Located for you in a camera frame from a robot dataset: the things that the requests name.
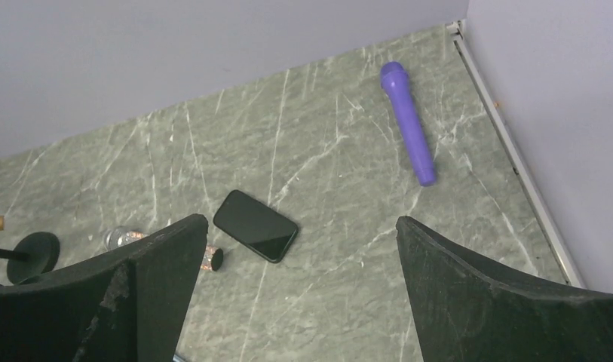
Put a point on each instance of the black smartphone dark case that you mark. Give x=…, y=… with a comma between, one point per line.
x=255, y=225

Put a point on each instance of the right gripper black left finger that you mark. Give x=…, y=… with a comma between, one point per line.
x=128, y=304

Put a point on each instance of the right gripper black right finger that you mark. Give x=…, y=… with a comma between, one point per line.
x=468, y=307

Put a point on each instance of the aluminium table edge rail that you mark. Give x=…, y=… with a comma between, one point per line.
x=456, y=30

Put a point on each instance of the purple toy microphone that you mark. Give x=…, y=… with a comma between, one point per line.
x=396, y=84

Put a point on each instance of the glitter toy microphone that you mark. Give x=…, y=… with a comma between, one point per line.
x=120, y=236

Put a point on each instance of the black microphone stand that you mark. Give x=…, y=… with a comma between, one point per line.
x=36, y=254

